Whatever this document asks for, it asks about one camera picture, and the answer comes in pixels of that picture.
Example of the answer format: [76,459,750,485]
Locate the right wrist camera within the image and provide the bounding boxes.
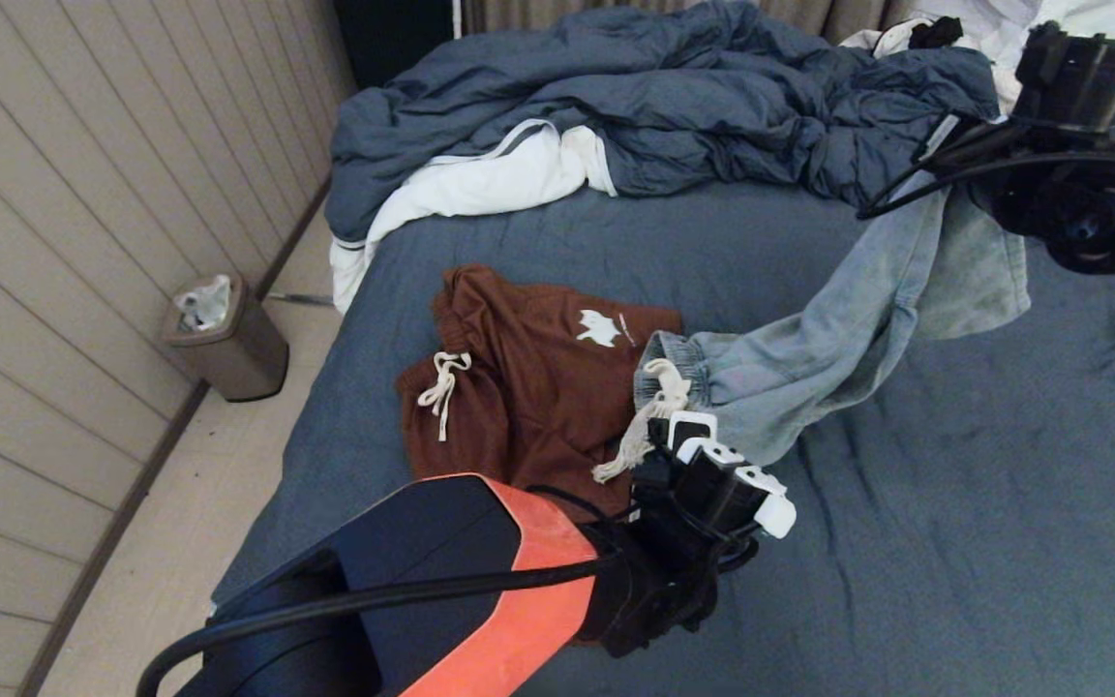
[1012,21,1115,136]

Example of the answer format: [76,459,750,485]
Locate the black cabinet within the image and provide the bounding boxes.
[330,0,457,90]

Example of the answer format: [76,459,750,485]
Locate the dark blue crumpled duvet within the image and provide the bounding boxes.
[325,0,1115,243]

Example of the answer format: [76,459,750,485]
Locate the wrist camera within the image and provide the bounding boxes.
[630,411,799,553]
[1012,21,1115,136]

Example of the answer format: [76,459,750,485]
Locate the beige curtain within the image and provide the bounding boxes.
[461,0,917,47]

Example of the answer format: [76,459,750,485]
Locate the light blue denim jeans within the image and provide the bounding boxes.
[591,169,1033,485]

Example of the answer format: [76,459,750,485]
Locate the cream jacket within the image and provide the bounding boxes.
[840,19,1023,115]

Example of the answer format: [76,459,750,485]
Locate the white plastic bin bag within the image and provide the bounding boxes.
[173,274,231,333]

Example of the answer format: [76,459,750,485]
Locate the blue bed sheet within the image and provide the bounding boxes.
[212,179,1115,697]

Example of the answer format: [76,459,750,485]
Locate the brown trash bin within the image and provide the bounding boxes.
[161,274,289,403]

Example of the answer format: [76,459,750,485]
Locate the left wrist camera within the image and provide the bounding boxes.
[630,411,799,553]

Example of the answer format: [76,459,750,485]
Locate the rust brown shorts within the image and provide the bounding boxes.
[395,264,686,524]

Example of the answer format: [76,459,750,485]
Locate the small black garment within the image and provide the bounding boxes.
[909,15,965,49]

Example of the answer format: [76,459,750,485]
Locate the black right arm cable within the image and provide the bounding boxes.
[856,150,1115,222]

